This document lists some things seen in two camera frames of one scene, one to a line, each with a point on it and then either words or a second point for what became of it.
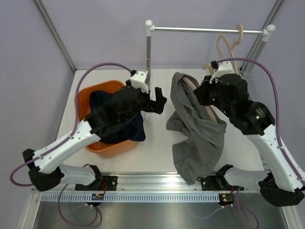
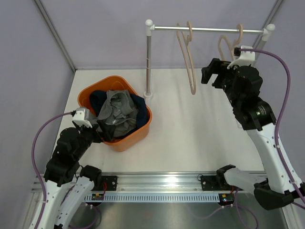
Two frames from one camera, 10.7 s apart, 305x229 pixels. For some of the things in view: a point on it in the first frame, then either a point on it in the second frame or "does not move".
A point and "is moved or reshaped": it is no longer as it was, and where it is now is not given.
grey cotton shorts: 195,156 is moved or reshaped
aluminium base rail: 141,183 does not move
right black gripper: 201,93 to 216,66
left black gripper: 152,106 to 107,130
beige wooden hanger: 231,48 does not move
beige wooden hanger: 193,85 to 186,55
